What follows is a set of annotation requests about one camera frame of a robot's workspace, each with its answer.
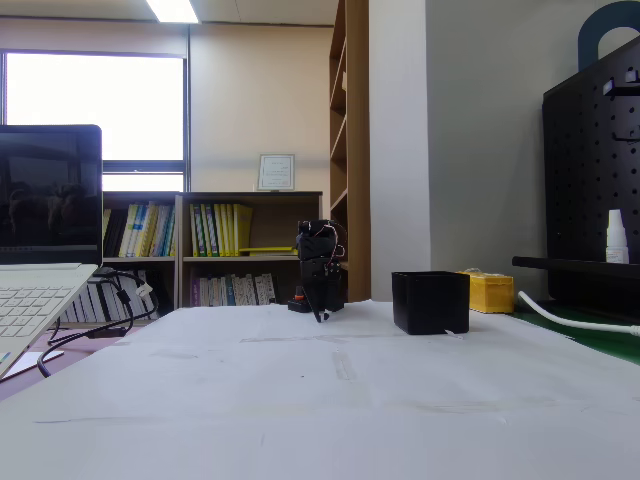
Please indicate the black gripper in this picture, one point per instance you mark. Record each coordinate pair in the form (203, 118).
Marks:
(317, 272)

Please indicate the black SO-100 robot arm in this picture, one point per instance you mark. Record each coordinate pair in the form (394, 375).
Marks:
(312, 240)

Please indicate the black square box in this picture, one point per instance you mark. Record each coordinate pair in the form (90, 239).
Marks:
(430, 305)

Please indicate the yellow cardboard box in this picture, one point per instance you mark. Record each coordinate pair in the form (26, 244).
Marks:
(492, 295)

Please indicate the flat yellow book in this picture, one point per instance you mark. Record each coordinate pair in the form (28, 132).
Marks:
(272, 249)

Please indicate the large yellow book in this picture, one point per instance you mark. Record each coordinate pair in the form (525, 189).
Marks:
(243, 225)

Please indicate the thin yellow book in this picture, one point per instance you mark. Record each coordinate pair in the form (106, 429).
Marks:
(225, 230)
(219, 230)
(231, 230)

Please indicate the purple book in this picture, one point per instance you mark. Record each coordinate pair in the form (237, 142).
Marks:
(194, 292)

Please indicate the low dark bookshelf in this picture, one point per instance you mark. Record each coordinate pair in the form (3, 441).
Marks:
(145, 196)
(250, 196)

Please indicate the green white book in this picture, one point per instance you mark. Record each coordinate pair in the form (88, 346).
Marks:
(212, 230)

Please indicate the white tape strip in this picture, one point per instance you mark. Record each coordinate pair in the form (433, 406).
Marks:
(454, 333)

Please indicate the yellow green book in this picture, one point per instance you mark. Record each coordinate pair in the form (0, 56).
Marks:
(204, 230)
(195, 230)

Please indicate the framed white certificate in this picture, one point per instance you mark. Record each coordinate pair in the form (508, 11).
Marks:
(276, 172)

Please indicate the tall wooden bookshelf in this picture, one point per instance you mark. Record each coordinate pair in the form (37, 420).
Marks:
(357, 150)

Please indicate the blue white book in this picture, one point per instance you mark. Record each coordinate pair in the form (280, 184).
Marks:
(141, 230)

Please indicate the yellow white book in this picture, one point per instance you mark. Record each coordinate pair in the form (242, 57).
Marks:
(129, 230)

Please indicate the black binder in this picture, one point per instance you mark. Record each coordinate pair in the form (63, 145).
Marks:
(116, 235)

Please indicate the black pegboard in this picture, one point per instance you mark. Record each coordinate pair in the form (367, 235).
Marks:
(575, 175)

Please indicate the white notepad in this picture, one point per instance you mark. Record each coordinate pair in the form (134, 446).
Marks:
(37, 361)

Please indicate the white laptop computer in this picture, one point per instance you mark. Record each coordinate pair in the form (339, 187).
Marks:
(50, 200)

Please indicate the bright window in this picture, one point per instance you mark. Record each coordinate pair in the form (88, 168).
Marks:
(95, 105)

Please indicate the small white bottle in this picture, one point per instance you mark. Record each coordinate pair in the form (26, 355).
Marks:
(617, 245)

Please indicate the ceiling light panel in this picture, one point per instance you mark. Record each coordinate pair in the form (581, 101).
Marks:
(172, 10)

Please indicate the dark blue arch shape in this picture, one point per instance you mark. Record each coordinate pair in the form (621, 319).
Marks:
(587, 35)

